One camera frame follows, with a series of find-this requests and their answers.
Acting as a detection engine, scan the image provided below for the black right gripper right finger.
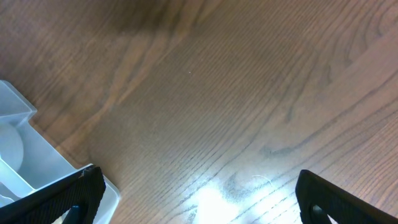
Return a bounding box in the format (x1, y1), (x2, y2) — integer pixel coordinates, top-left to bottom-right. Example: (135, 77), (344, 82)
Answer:
(295, 169), (397, 224)

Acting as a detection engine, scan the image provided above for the clear plastic storage container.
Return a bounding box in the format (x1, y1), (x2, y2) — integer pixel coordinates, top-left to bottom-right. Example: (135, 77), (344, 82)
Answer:
(1, 80), (120, 223)

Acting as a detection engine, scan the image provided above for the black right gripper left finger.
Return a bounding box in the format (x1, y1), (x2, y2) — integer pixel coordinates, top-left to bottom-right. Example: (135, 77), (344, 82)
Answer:
(1, 165), (106, 224)

